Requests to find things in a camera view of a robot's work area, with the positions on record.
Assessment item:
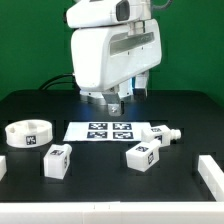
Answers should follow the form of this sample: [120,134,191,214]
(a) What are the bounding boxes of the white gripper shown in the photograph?
[71,19,162,116]

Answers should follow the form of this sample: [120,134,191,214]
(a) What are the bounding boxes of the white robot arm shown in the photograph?
[66,0,173,116]

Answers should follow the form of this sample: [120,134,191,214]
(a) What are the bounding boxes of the white marker sheet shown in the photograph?
[64,122,151,142]

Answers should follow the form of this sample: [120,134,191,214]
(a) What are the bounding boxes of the white right barrier block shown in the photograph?
[198,155,224,202]

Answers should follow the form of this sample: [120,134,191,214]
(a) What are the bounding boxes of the white barrier block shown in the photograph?
[198,155,224,202]
[0,156,7,181]

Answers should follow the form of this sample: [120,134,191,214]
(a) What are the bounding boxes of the white left barrier block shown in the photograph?
[0,156,7,181]

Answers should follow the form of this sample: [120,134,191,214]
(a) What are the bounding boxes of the black cable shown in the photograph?
[38,73,76,92]

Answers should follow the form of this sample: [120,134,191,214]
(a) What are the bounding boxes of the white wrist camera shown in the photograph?
[66,0,130,28]

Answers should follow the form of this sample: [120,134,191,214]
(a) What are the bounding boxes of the white front barrier wall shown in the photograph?
[0,202,224,224]

